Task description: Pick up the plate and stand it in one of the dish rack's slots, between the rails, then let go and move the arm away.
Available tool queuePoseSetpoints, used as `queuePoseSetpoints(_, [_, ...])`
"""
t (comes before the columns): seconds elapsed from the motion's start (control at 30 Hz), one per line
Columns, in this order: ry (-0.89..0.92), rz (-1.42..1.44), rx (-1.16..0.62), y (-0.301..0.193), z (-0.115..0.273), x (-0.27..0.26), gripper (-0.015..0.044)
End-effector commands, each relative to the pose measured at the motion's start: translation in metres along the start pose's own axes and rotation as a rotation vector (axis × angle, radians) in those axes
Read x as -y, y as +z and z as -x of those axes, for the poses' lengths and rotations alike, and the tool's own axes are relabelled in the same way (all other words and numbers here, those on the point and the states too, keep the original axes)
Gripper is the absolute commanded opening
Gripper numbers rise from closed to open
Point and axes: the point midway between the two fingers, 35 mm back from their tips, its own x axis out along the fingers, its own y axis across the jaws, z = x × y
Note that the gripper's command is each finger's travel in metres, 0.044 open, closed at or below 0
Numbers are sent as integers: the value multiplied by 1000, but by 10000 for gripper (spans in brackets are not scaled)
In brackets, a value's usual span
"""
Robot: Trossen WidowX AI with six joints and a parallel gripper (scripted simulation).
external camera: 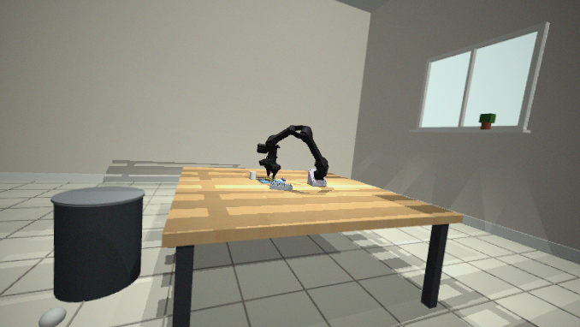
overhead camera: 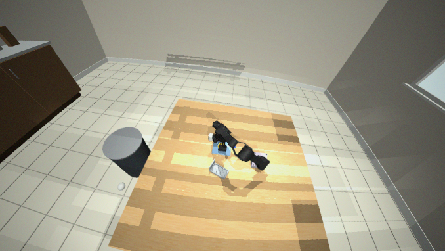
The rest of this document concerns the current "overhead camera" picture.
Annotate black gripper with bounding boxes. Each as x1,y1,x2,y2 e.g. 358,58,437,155
218,136,227,152

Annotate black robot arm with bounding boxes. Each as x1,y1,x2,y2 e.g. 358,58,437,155
212,121,270,171

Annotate grey dish rack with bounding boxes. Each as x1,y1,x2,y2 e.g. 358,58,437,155
209,158,229,180

